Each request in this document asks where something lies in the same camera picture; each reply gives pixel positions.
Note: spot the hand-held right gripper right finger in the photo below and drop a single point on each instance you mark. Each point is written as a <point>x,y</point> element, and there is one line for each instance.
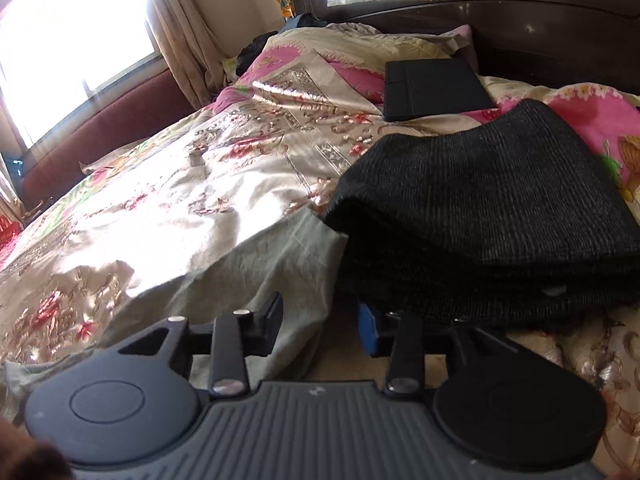
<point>367,332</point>

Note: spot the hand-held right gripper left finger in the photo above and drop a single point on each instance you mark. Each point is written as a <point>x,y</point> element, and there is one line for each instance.
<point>270,320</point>

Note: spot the green pants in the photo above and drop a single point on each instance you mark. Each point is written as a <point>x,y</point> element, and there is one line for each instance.
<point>240,270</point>

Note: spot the floral satin bedspread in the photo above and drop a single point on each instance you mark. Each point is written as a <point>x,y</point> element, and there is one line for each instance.
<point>200,175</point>

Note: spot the black knitted cloth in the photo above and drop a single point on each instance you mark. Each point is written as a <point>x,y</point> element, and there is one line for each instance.
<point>475,200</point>

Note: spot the black flat case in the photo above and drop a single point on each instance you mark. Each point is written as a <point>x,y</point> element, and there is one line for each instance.
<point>435,90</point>

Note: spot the maroon sofa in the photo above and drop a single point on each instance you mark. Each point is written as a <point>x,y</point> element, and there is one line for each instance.
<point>115,120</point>

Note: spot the white patterned bag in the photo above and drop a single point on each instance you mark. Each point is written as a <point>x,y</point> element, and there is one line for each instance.
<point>231,67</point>

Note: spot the dark clothing pile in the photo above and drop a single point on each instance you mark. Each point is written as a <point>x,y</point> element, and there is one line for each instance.
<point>255,52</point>

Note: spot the floral pillow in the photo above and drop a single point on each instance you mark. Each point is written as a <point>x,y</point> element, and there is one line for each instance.
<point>350,45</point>

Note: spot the blue cloth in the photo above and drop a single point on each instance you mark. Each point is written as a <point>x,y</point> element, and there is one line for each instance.
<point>305,21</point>

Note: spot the beige curtain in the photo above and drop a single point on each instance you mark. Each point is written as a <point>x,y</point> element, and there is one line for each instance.
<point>185,25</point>

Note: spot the yellow packet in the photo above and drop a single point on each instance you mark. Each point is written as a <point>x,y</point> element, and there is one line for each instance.
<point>282,5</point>

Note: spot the window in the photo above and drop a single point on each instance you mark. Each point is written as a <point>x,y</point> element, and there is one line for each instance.
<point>75,35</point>

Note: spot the dark wooden headboard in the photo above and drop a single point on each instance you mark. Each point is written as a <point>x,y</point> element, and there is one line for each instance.
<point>550,25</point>

